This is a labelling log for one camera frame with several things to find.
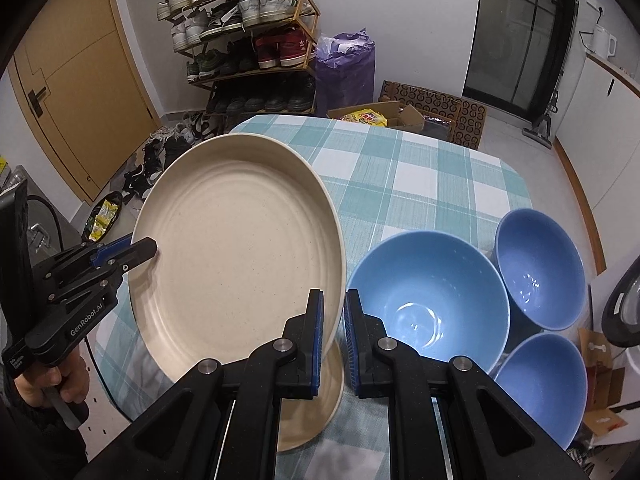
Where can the red and brown cardboard box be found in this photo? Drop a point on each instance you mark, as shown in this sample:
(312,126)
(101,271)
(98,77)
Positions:
(600,360)

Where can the pile of dark sneakers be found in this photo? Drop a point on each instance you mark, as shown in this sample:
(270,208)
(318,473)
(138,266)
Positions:
(150,160)

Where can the open cardboard box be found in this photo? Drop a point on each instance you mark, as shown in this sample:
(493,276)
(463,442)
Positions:
(405,117)

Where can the black framed glass door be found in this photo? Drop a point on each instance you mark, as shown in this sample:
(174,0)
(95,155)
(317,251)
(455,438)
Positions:
(515,35)

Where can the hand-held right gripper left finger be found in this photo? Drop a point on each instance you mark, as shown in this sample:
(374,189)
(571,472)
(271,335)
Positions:
(316,340)

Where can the yellow snack packet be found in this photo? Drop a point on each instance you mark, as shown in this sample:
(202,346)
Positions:
(365,117)

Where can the white base cabinet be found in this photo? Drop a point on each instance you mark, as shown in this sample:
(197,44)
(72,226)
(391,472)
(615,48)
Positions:
(600,110)

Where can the blue ceramic bowl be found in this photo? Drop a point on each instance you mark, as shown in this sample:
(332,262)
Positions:
(425,280)
(540,265)
(545,390)

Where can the beige speckled plate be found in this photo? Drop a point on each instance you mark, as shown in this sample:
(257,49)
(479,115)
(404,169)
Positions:
(230,240)
(305,425)

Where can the black tray of snack packets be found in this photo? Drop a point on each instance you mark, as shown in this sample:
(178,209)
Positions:
(102,217)

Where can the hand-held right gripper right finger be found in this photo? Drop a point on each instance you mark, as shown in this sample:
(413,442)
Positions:
(352,345)

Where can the white electric kettle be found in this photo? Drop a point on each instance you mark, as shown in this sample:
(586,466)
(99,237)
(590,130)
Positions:
(602,42)

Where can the wooden shoe rack with shoes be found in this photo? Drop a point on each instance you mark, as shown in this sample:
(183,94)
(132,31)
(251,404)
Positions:
(280,47)

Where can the teal checked tablecloth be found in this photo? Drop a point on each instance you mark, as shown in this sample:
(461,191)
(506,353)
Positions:
(415,175)

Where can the purple plastic bag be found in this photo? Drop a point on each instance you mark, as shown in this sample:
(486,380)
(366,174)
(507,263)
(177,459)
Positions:
(345,80)

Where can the person's left forearm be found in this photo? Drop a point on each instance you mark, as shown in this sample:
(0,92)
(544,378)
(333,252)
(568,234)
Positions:
(30,440)

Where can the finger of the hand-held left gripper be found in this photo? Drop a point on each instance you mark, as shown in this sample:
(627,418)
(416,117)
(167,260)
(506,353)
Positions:
(112,250)
(135,255)

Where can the white washing machine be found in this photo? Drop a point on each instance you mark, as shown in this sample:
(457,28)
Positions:
(620,310)

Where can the person's left hand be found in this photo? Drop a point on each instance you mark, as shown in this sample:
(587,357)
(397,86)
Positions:
(70,377)

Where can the grey upright vacuum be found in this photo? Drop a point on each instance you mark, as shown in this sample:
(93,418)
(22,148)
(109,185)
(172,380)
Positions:
(542,127)

